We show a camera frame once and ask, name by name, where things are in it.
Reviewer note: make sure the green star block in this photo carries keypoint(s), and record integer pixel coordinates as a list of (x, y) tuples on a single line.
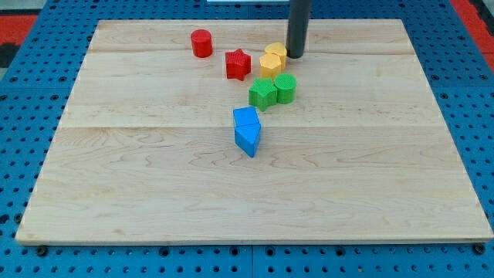
[(262, 93)]

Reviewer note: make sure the red star block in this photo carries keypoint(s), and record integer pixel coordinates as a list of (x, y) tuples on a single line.
[(238, 64)]

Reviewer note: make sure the blue triangle block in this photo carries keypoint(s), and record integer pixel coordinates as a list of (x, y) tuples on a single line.
[(247, 137)]

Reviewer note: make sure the blue cube block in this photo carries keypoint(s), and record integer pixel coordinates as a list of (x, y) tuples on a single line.
[(245, 116)]

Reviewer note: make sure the green cylinder block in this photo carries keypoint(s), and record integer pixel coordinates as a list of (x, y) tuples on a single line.
[(285, 84)]

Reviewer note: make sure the light wooden board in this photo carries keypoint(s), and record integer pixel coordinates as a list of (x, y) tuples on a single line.
[(144, 153)]

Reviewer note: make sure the yellow hexagon block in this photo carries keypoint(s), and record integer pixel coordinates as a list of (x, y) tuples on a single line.
[(270, 66)]

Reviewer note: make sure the yellow heart block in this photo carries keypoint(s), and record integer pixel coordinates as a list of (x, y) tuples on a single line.
[(279, 49)]

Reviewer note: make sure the red cylinder block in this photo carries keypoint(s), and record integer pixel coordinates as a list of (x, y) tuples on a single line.
[(201, 42)]

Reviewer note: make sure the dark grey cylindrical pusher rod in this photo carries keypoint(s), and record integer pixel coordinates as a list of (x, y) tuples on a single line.
[(298, 21)]

